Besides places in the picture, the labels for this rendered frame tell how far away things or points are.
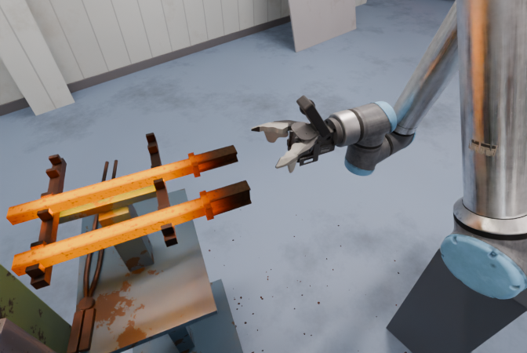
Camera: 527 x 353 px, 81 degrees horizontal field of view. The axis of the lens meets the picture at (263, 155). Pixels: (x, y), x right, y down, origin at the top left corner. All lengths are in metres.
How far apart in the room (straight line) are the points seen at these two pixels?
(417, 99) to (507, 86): 0.30
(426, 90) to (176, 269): 0.76
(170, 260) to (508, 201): 0.75
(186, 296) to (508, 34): 0.79
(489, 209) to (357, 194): 1.23
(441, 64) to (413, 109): 0.14
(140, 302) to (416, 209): 1.51
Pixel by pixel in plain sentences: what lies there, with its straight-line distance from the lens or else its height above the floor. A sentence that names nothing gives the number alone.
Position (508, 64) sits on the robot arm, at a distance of 0.62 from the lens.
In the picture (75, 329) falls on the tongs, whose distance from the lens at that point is 0.86.
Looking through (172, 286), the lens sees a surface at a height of 0.65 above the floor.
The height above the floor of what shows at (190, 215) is 0.92.
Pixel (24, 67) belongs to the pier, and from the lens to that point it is 2.94.
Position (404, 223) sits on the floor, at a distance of 1.84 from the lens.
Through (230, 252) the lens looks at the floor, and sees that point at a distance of 1.61.
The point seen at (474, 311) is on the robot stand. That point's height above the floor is 0.46.
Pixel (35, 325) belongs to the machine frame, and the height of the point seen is 0.51.
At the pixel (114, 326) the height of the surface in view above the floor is 0.65.
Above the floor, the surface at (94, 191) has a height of 0.93.
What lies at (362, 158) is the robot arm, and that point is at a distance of 0.89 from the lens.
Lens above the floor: 1.37
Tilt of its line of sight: 42 degrees down
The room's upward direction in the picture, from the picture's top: 1 degrees counter-clockwise
